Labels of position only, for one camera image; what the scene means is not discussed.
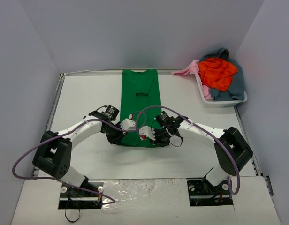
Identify aluminium table edge rail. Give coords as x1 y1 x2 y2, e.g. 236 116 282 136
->
61 69 177 76

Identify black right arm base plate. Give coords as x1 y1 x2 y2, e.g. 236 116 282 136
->
187 178 233 207

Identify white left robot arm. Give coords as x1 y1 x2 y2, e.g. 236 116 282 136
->
32 105 135 196

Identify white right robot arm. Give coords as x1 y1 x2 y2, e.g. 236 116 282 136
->
152 111 253 194

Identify white plastic laundry bin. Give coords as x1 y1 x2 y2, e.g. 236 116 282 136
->
195 71 249 108

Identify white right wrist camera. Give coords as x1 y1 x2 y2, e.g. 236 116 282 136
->
139 126 155 141

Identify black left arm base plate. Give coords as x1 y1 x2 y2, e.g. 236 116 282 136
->
58 184 102 210

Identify right side table rail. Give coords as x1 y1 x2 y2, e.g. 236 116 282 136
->
234 106 274 198

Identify orange t shirt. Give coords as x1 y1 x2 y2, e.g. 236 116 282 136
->
198 58 238 92

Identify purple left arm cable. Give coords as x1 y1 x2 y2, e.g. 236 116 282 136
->
12 111 140 207

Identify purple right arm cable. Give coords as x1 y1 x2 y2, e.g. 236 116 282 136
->
135 105 241 196

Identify grey blue t shirt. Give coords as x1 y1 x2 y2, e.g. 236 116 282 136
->
200 48 245 101

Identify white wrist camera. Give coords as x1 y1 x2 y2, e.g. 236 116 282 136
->
139 126 155 141
120 114 136 132

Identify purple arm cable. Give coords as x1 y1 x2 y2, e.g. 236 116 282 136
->
135 105 241 196
12 111 140 207

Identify pink t shirt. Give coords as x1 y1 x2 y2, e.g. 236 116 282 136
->
171 60 213 101

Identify green t shirt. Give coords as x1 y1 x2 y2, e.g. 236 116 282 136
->
120 69 161 148

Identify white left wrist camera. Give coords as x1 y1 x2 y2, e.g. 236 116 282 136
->
120 114 136 132

